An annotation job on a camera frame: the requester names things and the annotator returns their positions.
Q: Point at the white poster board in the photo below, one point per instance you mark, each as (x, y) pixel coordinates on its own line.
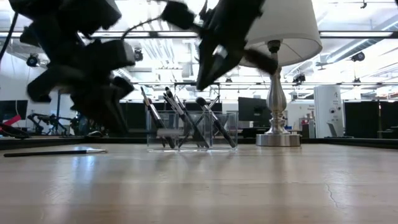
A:
(298, 109)

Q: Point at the table lamp white shade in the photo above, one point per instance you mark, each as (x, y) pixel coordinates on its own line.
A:
(276, 99)

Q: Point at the large black monitor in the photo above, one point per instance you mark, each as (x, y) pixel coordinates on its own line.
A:
(252, 109)

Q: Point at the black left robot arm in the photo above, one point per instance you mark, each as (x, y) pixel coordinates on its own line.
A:
(62, 12)

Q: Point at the thick black makeup brush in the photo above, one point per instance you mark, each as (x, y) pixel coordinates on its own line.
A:
(217, 124)
(169, 141)

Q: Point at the black truss bar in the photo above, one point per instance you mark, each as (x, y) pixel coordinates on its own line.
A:
(329, 83)

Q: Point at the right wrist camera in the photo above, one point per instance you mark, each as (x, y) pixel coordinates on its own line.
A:
(177, 15)

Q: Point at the thin black makeup brush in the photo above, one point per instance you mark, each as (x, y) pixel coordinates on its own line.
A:
(178, 107)

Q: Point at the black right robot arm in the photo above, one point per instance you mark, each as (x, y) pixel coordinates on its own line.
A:
(236, 12)

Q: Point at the background black robot arm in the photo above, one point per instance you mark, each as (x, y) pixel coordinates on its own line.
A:
(37, 119)

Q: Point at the clear acrylic organizer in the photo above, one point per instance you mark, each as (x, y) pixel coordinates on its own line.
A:
(230, 124)

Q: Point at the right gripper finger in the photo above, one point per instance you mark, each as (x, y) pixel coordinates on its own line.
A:
(206, 65)
(228, 63)

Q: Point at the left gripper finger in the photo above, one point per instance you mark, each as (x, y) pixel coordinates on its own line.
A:
(93, 105)
(119, 93)

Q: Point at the thin brush long silver ferrule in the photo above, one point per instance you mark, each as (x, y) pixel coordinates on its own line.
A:
(46, 153)

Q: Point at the black ceiling spotlight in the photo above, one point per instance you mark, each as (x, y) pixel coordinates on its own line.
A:
(299, 78)
(358, 56)
(138, 55)
(32, 60)

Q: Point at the red object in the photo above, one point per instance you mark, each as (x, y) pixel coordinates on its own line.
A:
(11, 119)

